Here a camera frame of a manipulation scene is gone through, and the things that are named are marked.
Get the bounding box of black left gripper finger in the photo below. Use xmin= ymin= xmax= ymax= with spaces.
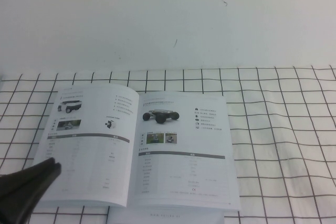
xmin=0 ymin=164 xmax=62 ymax=224
xmin=0 ymin=157 xmax=56 ymax=199

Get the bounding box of white product catalog book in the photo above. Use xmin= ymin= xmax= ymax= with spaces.
xmin=31 ymin=84 xmax=241 ymax=211

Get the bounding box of white black-checked tablecloth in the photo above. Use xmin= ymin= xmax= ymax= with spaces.
xmin=0 ymin=66 xmax=336 ymax=224

